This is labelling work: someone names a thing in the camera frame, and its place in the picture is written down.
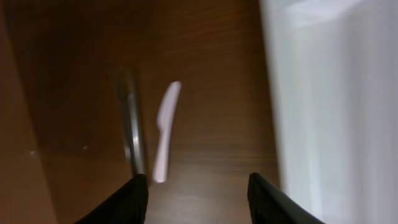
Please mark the steel serving tongs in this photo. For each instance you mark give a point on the steel serving tongs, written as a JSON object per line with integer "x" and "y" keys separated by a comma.
{"x": 128, "y": 95}

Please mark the pink plastic knife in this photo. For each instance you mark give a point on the pink plastic knife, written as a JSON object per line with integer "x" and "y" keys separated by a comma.
{"x": 165, "y": 120}

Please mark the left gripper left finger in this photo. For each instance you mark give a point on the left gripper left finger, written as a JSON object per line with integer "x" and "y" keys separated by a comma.
{"x": 127, "y": 205}

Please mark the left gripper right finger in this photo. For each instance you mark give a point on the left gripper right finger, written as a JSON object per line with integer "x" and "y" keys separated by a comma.
{"x": 269, "y": 205}

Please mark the white plastic cutlery tray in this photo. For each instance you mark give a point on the white plastic cutlery tray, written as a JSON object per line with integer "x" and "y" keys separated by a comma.
{"x": 333, "y": 76}

